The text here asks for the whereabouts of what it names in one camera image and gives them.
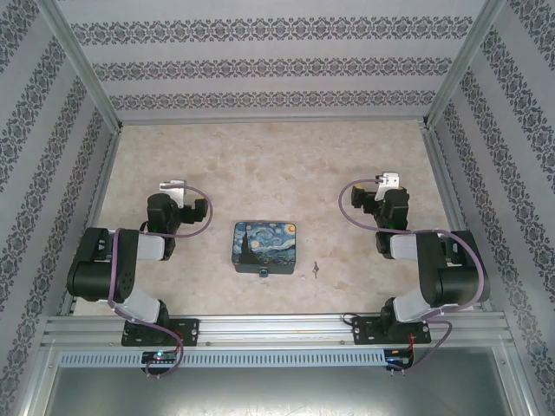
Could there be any starry night painted tin box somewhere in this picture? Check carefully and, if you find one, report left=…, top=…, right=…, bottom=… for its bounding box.
left=231, top=220, right=301, bottom=276

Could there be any left controller circuit board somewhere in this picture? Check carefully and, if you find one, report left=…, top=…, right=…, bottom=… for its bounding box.
left=141, top=350, right=180, bottom=364

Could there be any controller circuit board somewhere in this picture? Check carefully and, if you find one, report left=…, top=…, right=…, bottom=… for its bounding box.
left=384, top=348, right=415, bottom=370
left=141, top=350, right=180, bottom=364

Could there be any right controller circuit board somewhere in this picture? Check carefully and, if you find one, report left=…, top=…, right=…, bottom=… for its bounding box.
left=384, top=348, right=415, bottom=370

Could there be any grey metal lower shelf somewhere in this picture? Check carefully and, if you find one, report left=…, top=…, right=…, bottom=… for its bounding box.
left=38, top=346, right=532, bottom=416

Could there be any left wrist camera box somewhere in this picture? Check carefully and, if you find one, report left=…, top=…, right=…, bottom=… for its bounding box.
left=158, top=179, right=187, bottom=204

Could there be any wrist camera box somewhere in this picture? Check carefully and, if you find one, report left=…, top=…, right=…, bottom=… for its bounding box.
left=374, top=172, right=401, bottom=199
left=158, top=179, right=187, bottom=204

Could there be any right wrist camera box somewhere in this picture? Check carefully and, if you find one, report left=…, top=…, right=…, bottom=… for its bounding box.
left=374, top=172, right=401, bottom=199

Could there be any right aluminium side rail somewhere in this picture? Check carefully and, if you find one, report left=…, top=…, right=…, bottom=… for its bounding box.
left=419, top=123, right=494, bottom=311

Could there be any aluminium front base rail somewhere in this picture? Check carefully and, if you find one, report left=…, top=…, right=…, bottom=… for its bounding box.
left=41, top=313, right=515, bottom=348

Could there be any slotted grey cable duct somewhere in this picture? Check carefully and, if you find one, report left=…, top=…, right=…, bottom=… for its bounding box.
left=57, top=349, right=388, bottom=367

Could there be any right aluminium corner post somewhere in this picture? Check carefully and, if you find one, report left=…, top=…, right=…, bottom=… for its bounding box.
left=422, top=0, right=507, bottom=129

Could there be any aluminium corner post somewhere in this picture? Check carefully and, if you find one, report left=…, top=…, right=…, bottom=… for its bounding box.
left=36, top=0, right=123, bottom=131
left=422, top=0, right=507, bottom=129

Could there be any left aluminium corner post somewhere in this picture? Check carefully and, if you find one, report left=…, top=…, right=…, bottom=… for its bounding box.
left=36, top=0, right=123, bottom=131

